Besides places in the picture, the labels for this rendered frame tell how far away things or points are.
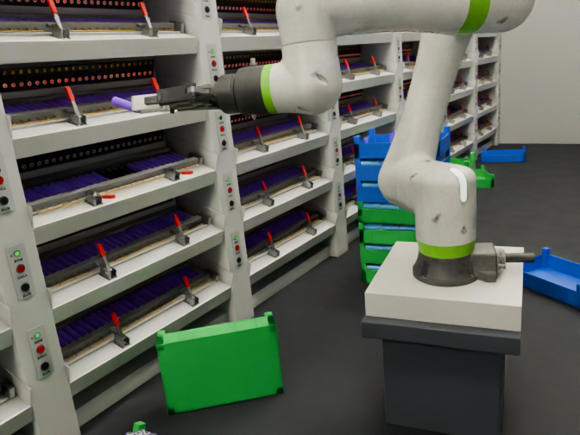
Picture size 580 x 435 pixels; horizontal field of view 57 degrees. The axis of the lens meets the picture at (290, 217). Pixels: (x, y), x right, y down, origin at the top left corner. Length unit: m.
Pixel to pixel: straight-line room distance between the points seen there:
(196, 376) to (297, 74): 0.81
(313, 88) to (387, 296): 0.48
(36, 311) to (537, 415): 1.16
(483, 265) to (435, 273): 0.10
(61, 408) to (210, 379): 0.35
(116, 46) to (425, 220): 0.85
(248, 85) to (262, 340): 0.67
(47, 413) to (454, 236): 1.00
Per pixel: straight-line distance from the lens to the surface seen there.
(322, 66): 0.97
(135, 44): 1.48
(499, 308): 1.15
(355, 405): 1.42
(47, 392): 1.40
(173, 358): 1.40
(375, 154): 1.92
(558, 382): 1.56
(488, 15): 1.16
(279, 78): 0.99
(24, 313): 1.32
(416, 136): 1.29
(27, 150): 1.29
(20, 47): 1.30
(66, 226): 1.34
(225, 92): 1.04
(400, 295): 1.17
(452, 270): 1.21
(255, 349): 1.41
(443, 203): 1.15
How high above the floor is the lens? 0.83
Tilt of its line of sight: 16 degrees down
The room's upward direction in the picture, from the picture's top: 5 degrees counter-clockwise
